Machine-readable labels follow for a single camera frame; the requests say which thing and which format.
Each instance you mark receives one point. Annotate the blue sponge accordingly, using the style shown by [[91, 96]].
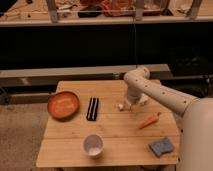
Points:
[[161, 147]]

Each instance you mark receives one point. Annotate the white cup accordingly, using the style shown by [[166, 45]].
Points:
[[93, 145]]

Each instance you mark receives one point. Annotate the black object on shelf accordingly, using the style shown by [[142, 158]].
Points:
[[90, 12]]

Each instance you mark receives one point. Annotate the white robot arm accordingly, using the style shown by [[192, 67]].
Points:
[[196, 146]]

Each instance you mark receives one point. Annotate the white plastic bottle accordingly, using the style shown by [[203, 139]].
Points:
[[141, 102]]

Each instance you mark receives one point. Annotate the black ridged block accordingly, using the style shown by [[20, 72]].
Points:
[[92, 109]]

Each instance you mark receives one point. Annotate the orange bowl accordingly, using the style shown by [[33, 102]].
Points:
[[63, 105]]

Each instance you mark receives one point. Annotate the wooden table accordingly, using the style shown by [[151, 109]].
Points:
[[125, 144]]

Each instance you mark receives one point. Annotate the grey metal bench rail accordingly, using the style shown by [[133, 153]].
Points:
[[51, 76]]

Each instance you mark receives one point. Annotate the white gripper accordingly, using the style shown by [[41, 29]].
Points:
[[133, 96]]

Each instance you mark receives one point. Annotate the orange carrot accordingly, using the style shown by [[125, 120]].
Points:
[[151, 120]]

